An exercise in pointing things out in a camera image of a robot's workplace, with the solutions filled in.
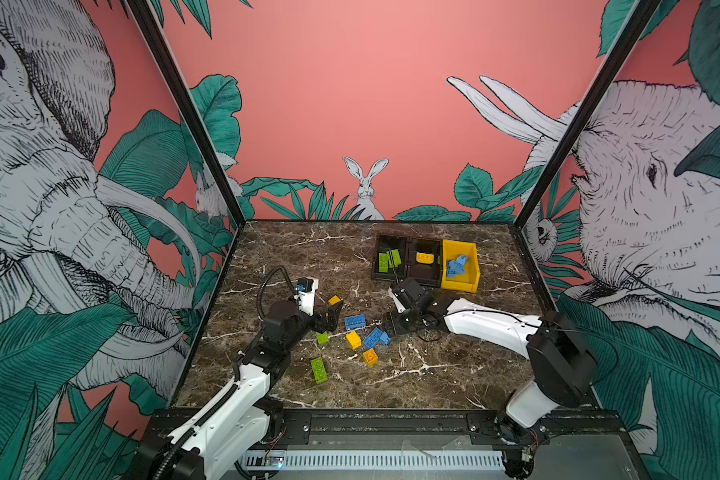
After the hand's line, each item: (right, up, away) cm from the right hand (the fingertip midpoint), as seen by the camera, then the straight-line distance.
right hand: (388, 323), depth 85 cm
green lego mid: (-20, -6, +4) cm, 21 cm away
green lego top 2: (+4, +18, +20) cm, 28 cm away
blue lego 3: (+24, +12, +18) cm, 33 cm away
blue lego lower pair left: (-4, -6, +4) cm, 8 cm away
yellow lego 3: (+15, +18, +22) cm, 32 cm away
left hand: (-16, +9, -5) cm, 19 cm away
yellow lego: (-17, +4, +13) cm, 22 cm away
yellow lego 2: (-10, -6, +2) cm, 12 cm away
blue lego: (-10, -1, +7) cm, 12 cm away
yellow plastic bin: (+29, +10, +16) cm, 35 cm away
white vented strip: (+20, -29, -15) cm, 38 cm away
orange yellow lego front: (-5, -9, -2) cm, 11 cm away
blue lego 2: (+26, +16, +18) cm, 35 cm away
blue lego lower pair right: (-1, -5, +1) cm, 5 cm away
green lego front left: (-20, -12, -3) cm, 23 cm away
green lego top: (0, +17, +19) cm, 25 cm away
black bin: (+15, +13, +18) cm, 26 cm away
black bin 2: (0, +24, +29) cm, 37 cm away
